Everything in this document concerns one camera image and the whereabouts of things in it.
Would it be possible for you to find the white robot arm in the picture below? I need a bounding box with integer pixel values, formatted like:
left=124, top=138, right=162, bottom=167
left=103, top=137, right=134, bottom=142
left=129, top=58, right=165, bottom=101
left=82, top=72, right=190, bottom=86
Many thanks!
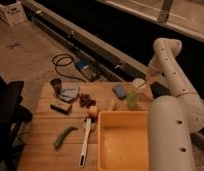
left=146, top=38, right=204, bottom=171

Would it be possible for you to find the dark metal cup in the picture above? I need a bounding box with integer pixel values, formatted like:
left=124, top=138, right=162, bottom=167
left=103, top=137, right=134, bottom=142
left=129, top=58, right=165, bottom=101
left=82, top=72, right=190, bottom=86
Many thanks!
left=50, top=78, right=62, bottom=96

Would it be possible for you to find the green lettuce leaf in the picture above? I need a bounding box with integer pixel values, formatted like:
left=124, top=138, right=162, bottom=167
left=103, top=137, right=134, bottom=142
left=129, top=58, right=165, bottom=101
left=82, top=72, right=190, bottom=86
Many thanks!
left=126, top=92, right=139, bottom=110

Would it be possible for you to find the yellow plastic bin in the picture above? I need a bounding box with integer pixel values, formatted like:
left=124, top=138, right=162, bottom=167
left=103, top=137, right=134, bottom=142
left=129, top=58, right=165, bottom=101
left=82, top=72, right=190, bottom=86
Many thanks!
left=98, top=111, right=148, bottom=171

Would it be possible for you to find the small yellow onion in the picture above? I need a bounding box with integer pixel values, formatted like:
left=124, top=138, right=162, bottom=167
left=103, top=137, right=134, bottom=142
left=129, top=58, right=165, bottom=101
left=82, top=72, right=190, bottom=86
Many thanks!
left=87, top=106, right=99, bottom=119

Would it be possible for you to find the dark grape bunch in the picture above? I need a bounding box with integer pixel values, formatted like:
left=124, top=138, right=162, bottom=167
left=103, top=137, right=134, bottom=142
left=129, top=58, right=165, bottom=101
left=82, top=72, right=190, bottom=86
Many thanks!
left=79, top=94, right=96, bottom=108

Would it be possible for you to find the brown rectangular block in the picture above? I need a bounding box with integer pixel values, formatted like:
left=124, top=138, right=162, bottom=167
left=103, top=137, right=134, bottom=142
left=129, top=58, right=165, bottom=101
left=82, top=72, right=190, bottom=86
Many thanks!
left=50, top=102, right=72, bottom=114

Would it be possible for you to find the black chair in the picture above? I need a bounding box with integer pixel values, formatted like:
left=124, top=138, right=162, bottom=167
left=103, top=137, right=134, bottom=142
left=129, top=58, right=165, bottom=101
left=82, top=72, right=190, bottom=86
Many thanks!
left=0, top=75, right=32, bottom=171

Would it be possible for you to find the white storage crate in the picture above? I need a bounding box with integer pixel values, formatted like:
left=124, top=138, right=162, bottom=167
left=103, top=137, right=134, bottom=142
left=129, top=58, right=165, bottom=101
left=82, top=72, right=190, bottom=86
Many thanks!
left=0, top=0, right=27, bottom=26

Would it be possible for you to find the black cable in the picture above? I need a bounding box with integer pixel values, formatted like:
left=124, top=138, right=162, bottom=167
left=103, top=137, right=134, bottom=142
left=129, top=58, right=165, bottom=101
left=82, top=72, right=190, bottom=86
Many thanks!
left=51, top=53, right=88, bottom=83

